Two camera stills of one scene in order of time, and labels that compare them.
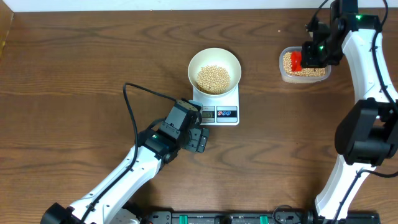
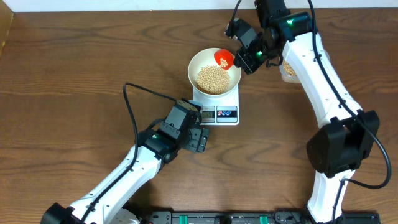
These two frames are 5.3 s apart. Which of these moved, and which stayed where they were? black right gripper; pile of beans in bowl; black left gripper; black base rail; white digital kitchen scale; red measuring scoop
Moved: red measuring scoop; black right gripper
Stayed: black left gripper; white digital kitchen scale; black base rail; pile of beans in bowl
